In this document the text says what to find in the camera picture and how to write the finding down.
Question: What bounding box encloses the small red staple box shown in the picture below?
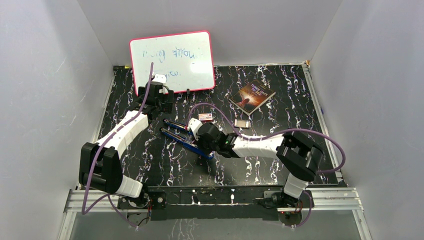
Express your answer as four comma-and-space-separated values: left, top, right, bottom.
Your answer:
198, 113, 214, 122

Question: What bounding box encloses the staple box tray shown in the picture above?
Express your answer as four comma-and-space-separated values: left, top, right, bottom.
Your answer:
233, 119, 250, 129

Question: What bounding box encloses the whiteboard with pink frame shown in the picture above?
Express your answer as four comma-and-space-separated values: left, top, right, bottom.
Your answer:
129, 30, 216, 96

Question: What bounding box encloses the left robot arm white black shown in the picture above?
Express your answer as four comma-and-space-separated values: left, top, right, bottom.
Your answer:
78, 82, 174, 208

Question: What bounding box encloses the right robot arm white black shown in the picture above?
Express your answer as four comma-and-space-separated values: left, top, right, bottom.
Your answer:
191, 122, 324, 207

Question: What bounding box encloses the paperback book orange cover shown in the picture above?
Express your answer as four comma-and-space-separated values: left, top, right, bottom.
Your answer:
229, 80, 276, 116

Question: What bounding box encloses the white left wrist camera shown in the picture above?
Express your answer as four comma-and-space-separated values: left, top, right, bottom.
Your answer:
151, 74, 167, 85

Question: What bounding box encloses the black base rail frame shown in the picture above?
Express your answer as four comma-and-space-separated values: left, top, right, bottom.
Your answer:
117, 185, 312, 224

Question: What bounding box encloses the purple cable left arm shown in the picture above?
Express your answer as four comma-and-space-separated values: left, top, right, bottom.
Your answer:
81, 62, 155, 229

